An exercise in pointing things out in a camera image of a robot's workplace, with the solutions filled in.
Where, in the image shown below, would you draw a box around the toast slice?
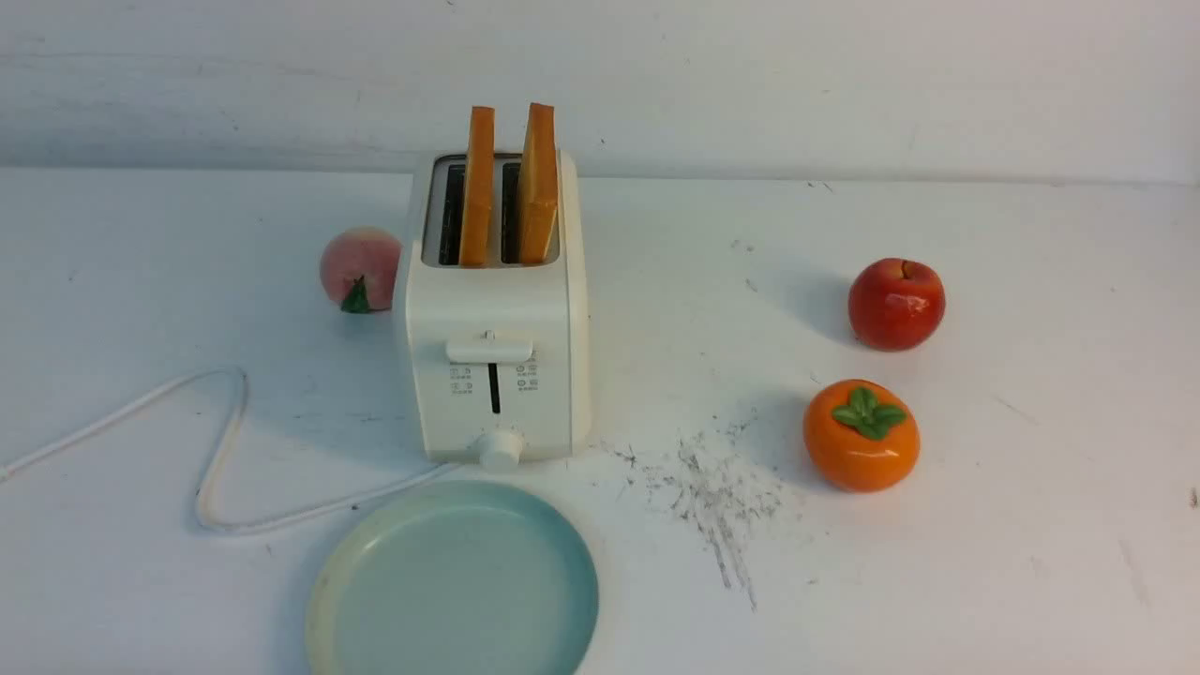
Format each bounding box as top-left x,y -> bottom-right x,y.
460,106 -> 496,268
518,102 -> 559,265

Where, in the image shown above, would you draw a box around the pink peach with leaf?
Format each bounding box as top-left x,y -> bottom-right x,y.
319,227 -> 403,313

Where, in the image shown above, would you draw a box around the light blue round plate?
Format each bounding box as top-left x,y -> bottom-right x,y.
305,480 -> 600,674

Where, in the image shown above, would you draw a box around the red apple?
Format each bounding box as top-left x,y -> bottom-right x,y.
847,258 -> 947,352

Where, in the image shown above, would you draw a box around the white power cable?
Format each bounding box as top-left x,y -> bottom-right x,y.
0,368 -> 460,536

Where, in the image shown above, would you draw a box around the white two-slot toaster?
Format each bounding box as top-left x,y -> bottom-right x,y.
394,150 -> 593,468

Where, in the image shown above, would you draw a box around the orange persimmon with green leaf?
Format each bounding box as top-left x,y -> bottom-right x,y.
802,380 -> 922,494

